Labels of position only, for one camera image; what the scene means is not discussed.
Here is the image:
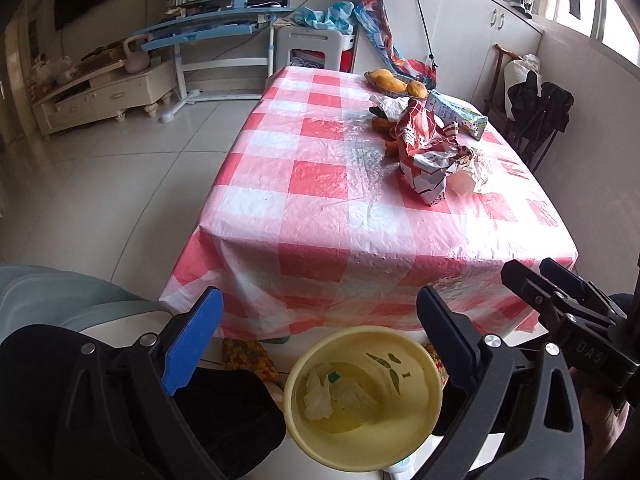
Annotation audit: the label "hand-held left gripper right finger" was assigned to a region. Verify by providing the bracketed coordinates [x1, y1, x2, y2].
[416, 285, 586, 480]

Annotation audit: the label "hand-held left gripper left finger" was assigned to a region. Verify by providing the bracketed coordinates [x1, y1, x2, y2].
[55, 286, 236, 480]

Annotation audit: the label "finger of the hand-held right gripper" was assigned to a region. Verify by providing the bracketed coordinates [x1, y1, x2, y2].
[539, 257, 628, 323]
[501, 259, 568, 333]

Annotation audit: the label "yellow plastic bin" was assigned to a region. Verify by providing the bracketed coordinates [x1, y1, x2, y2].
[283, 326, 444, 472]

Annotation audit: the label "white paper wrapper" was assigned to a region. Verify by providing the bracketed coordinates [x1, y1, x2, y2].
[450, 147, 495, 196]

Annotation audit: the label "red white snack bag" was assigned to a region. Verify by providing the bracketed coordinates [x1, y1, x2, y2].
[396, 101, 473, 207]

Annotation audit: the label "blue green drink carton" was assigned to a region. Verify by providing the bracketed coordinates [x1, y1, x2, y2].
[426, 90, 488, 141]

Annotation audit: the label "white plastic bag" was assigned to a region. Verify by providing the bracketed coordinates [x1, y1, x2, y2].
[369, 95, 410, 120]

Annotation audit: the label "person's right hand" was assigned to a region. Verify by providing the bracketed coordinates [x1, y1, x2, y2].
[569, 367, 640, 466]

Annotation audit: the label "crumpled white tissue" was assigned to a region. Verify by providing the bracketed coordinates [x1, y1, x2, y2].
[301, 367, 335, 421]

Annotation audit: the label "grey green chair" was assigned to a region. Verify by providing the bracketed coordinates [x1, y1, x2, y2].
[0, 264, 168, 341]

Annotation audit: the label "red white checked tablecloth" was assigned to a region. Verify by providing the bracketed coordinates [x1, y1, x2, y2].
[159, 65, 578, 346]

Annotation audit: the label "dark wooden chair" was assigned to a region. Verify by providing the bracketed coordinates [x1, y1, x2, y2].
[482, 44, 571, 171]

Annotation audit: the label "woven fruit basket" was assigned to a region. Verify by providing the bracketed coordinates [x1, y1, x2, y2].
[364, 71, 430, 100]

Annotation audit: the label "cream television cabinet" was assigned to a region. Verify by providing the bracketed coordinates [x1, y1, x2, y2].
[32, 57, 176, 136]

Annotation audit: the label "window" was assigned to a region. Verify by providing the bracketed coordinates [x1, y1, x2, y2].
[540, 0, 640, 61]

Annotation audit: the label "pale kettlebell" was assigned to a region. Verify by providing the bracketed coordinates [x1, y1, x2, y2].
[122, 35, 151, 75]

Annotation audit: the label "colourful hanging bag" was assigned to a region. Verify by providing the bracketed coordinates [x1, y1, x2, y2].
[354, 0, 437, 92]

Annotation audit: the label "blue study desk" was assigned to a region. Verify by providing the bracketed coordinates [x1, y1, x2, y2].
[124, 0, 296, 123]

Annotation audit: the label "white plastic stool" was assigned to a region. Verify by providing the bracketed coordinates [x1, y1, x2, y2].
[274, 26, 357, 73]

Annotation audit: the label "blue crumpled cloth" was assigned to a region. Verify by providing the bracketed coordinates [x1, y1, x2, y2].
[292, 2, 358, 31]

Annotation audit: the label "black cord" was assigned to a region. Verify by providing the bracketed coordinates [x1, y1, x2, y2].
[395, 0, 438, 69]

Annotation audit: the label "white wall cabinets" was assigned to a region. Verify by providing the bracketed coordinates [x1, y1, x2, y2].
[357, 0, 546, 116]

